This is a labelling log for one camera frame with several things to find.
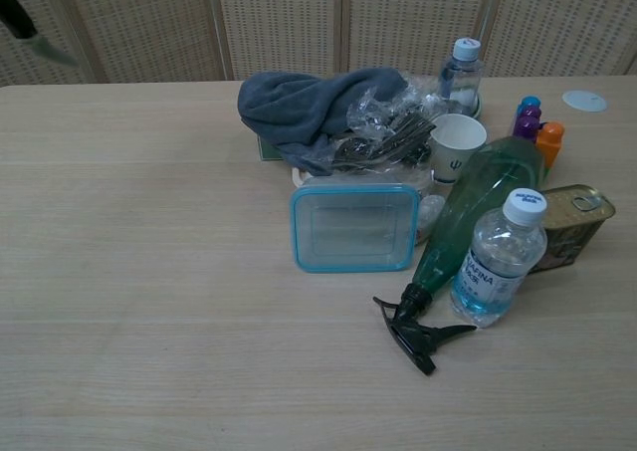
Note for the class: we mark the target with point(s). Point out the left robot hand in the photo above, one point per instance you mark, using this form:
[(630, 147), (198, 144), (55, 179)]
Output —
[(20, 20)]

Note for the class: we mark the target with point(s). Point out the blue-grey cloth towel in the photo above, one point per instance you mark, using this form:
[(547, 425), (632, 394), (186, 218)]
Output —
[(293, 110)]

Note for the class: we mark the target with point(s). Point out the rattan folding screen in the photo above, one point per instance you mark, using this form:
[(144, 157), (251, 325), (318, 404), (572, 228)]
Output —
[(278, 18)]

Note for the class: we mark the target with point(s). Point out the green flat card box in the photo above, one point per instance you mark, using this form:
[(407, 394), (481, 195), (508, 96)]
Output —
[(269, 151)]

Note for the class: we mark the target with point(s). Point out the clear bag of plastic forks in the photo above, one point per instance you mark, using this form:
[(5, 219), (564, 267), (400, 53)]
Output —
[(385, 132)]

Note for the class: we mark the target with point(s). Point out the blue-rimmed clear container lid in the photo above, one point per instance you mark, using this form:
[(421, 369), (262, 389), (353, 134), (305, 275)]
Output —
[(353, 229)]

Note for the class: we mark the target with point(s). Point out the small clear water bottle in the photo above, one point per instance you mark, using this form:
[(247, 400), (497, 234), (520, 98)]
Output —
[(462, 80)]

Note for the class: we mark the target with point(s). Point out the white paper cup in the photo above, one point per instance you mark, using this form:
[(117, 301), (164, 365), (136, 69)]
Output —
[(455, 150)]

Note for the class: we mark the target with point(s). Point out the white plate with green rim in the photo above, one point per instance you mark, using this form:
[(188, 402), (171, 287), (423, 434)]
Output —
[(475, 110)]

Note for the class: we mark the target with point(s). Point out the green spray bottle black trigger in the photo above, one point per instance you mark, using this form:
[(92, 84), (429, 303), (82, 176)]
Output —
[(465, 212)]

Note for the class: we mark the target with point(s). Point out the purple cap bottle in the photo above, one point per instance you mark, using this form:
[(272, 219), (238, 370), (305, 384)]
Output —
[(526, 122)]

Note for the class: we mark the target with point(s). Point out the large clear water bottle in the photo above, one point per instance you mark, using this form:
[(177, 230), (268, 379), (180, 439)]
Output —
[(497, 267)]

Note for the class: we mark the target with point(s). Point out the orange cap bottle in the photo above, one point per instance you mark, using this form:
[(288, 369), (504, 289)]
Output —
[(550, 145)]

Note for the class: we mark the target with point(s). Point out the round grey table cap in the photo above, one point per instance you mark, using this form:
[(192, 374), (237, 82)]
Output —
[(584, 101)]

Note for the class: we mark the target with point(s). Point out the rectangular metal food tin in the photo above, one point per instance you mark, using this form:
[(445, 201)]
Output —
[(572, 232)]

